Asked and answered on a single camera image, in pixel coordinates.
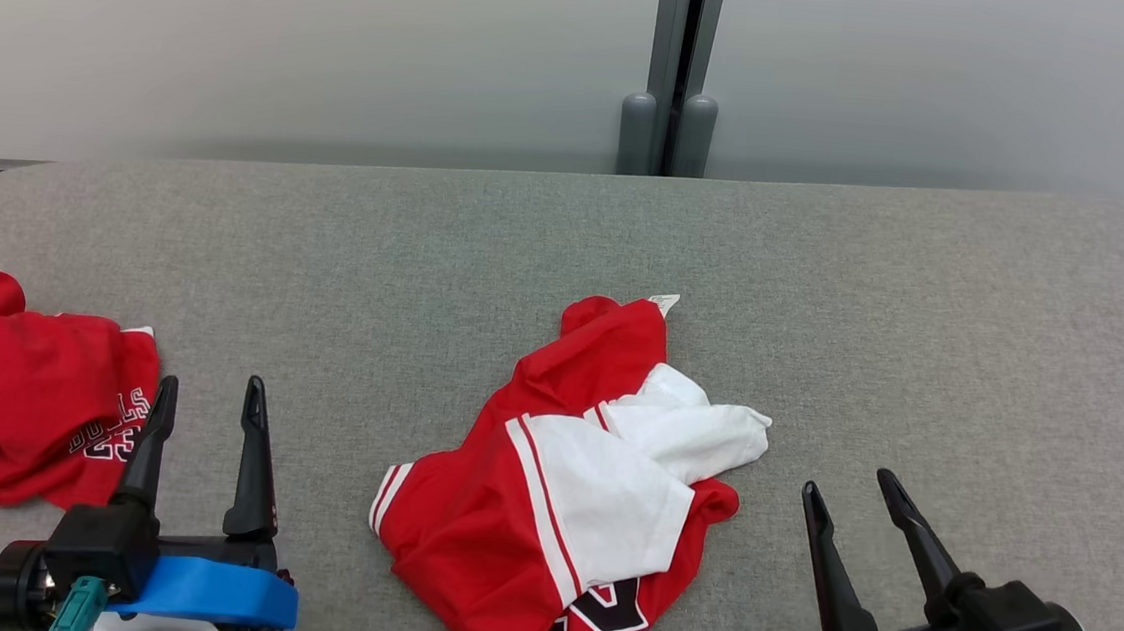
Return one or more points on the red shorts white trim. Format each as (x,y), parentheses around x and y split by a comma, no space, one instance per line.
(5,382)

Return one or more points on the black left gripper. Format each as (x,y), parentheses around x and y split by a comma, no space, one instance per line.
(103,545)

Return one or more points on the red Bulls jersey white sleeves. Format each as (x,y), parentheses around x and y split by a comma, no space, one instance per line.
(485,530)

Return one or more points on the grey cylindrical post bumper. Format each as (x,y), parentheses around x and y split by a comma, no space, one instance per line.
(636,136)
(696,141)

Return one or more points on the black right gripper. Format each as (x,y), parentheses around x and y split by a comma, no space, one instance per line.
(999,621)

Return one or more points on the grey metal partition post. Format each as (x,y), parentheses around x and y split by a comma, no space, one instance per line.
(666,33)

